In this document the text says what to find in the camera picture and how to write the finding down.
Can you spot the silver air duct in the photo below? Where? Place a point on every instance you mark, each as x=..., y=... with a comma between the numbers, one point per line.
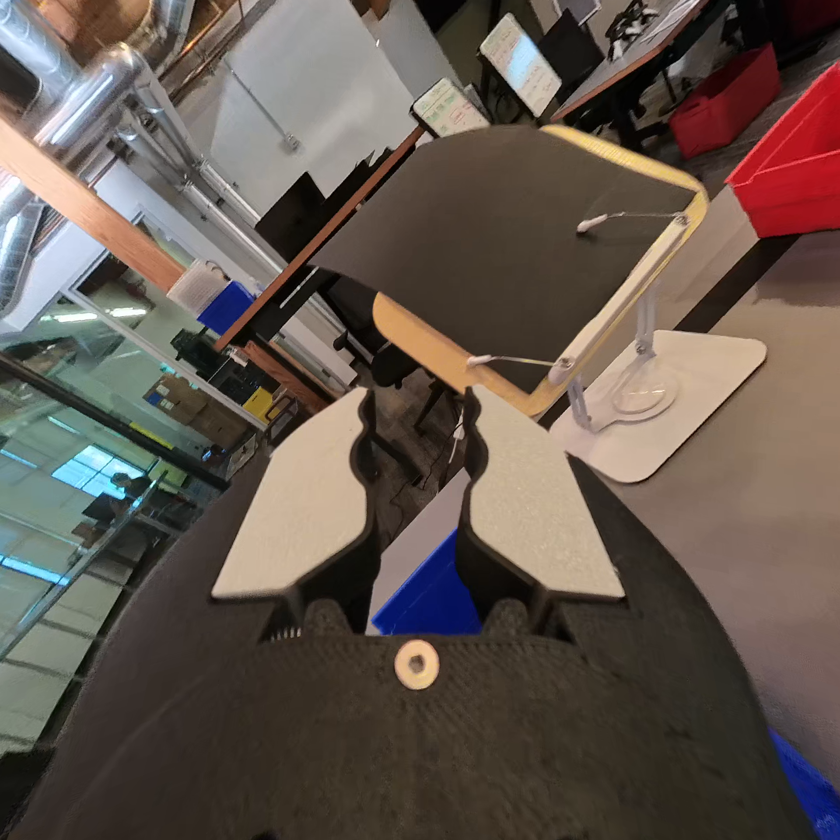
x=98, y=85

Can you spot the red plastic bin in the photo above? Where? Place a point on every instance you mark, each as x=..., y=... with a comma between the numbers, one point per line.
x=794, y=190
x=722, y=111

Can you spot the black tangled equipment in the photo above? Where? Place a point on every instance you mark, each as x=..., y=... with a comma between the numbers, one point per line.
x=630, y=29

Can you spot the black office chair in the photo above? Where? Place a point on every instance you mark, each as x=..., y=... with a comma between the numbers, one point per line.
x=387, y=361

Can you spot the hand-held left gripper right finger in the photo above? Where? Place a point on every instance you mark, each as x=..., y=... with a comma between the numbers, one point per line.
x=538, y=512

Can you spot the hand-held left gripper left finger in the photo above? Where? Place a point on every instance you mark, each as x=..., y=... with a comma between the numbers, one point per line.
x=302, y=512

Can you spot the whiteboard green red writing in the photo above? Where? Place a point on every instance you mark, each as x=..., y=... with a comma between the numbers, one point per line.
x=453, y=108

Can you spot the grey top desk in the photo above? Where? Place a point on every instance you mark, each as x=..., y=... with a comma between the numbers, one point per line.
x=610, y=72

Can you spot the black board wooden rim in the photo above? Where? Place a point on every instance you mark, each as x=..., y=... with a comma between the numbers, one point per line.
x=492, y=229

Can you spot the yellow box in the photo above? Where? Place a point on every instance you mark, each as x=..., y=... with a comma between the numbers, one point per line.
x=257, y=403

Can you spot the blue plastic bin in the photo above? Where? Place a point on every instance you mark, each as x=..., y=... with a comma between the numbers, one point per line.
x=426, y=597
x=226, y=308

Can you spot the white stand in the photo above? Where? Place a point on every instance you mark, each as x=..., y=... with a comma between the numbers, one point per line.
x=695, y=394

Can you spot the grey framed panel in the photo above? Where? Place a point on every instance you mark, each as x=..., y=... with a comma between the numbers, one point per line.
x=581, y=10

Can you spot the white paper sheet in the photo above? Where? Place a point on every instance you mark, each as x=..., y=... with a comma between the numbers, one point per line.
x=676, y=13

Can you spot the wooden beam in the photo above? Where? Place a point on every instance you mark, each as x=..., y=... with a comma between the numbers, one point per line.
x=85, y=203

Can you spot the black monitor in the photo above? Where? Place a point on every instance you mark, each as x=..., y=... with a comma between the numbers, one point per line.
x=289, y=210

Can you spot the white box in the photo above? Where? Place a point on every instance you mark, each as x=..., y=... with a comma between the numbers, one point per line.
x=197, y=285

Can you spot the large whiteboard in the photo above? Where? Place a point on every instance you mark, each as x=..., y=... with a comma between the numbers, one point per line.
x=522, y=65

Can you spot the white page clip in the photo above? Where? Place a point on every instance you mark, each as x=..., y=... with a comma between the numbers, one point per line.
x=481, y=360
x=587, y=225

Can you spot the cardboard boxes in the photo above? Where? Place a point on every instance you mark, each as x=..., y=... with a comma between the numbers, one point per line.
x=177, y=400

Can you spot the wood-edged desk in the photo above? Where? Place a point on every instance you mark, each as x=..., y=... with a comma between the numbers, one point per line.
x=295, y=269

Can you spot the black standing panel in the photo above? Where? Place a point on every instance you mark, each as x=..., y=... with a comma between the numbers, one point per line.
x=571, y=49

